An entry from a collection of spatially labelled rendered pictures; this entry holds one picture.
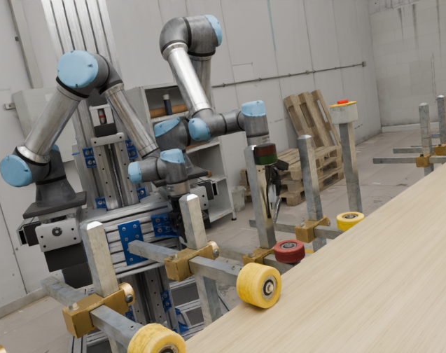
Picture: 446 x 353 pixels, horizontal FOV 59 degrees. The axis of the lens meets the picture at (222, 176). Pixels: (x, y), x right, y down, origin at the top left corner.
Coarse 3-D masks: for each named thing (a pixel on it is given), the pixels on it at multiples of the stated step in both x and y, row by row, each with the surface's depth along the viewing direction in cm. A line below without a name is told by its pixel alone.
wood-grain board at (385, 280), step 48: (432, 192) 128; (336, 240) 104; (384, 240) 99; (432, 240) 94; (288, 288) 84; (336, 288) 81; (384, 288) 77; (432, 288) 74; (240, 336) 70; (288, 336) 68; (336, 336) 65; (384, 336) 63; (432, 336) 61
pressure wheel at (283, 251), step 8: (288, 240) 108; (296, 240) 107; (280, 248) 104; (288, 248) 104; (296, 248) 102; (304, 248) 104; (280, 256) 103; (288, 256) 102; (296, 256) 102; (304, 256) 104
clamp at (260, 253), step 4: (260, 248) 116; (264, 248) 116; (272, 248) 115; (256, 252) 114; (260, 252) 113; (264, 252) 113; (268, 252) 113; (272, 252) 114; (244, 256) 112; (256, 256) 111; (260, 256) 111; (264, 256) 112; (244, 260) 112; (248, 260) 111; (252, 260) 110; (256, 260) 110; (260, 260) 111; (244, 264) 113; (264, 264) 112
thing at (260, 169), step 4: (260, 144) 110; (264, 144) 108; (268, 144) 107; (272, 144) 106; (256, 156) 107; (260, 156) 106; (268, 164) 106; (256, 168) 110; (260, 168) 111; (264, 168) 111; (256, 172) 110; (260, 172) 111; (268, 180) 110; (268, 184) 111; (268, 200) 112; (268, 204) 113; (268, 208) 113; (268, 212) 113; (268, 216) 113
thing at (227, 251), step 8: (224, 248) 124; (232, 248) 123; (240, 248) 122; (224, 256) 124; (232, 256) 121; (240, 256) 119; (272, 256) 111; (272, 264) 109; (280, 264) 107; (288, 264) 105; (296, 264) 105
